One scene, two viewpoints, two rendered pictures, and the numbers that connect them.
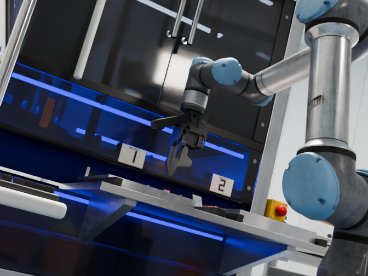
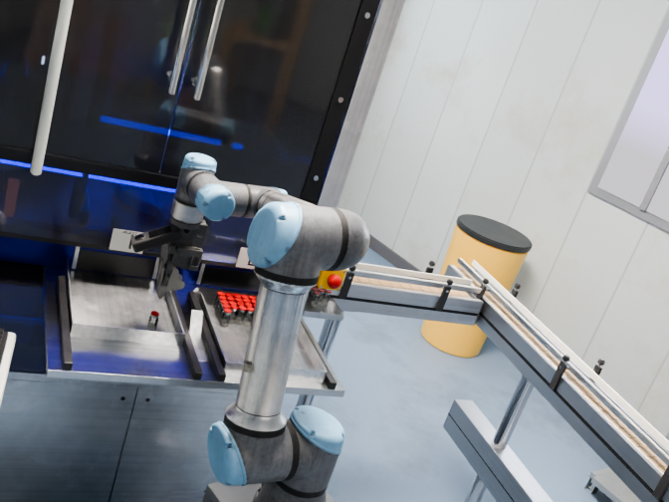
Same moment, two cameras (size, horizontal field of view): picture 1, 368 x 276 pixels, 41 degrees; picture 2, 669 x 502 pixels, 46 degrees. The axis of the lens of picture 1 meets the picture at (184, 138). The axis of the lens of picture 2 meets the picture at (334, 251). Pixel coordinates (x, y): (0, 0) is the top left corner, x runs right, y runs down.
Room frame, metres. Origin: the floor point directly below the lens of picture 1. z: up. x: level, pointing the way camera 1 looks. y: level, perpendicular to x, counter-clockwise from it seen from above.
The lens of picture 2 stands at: (-0.30, -0.24, 1.85)
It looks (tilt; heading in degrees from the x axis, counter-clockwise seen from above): 20 degrees down; 356
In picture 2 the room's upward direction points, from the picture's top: 19 degrees clockwise
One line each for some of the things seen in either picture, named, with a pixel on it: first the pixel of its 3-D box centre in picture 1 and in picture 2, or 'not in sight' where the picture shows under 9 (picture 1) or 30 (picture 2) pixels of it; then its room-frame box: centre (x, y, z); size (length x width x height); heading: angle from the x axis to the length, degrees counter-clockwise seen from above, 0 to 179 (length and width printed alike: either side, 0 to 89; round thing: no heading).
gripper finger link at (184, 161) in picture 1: (182, 161); (171, 284); (1.41, -0.01, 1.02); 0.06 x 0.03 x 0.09; 113
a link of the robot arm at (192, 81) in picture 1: (200, 77); (196, 179); (1.42, 0.00, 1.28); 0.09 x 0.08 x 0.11; 32
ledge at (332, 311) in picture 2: not in sight; (317, 304); (1.87, -0.38, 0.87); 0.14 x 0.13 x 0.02; 23
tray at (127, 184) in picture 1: (131, 193); (121, 300); (1.48, 0.11, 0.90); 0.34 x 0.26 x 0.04; 23
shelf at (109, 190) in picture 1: (188, 218); (189, 330); (1.49, -0.07, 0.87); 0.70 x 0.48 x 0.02; 113
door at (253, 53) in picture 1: (231, 50); (271, 80); (1.68, -0.09, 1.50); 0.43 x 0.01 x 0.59; 113
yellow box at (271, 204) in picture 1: (273, 210); (329, 273); (1.82, -0.39, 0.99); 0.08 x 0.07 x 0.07; 23
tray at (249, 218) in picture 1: (245, 223); (259, 336); (1.51, -0.25, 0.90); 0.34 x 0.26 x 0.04; 22
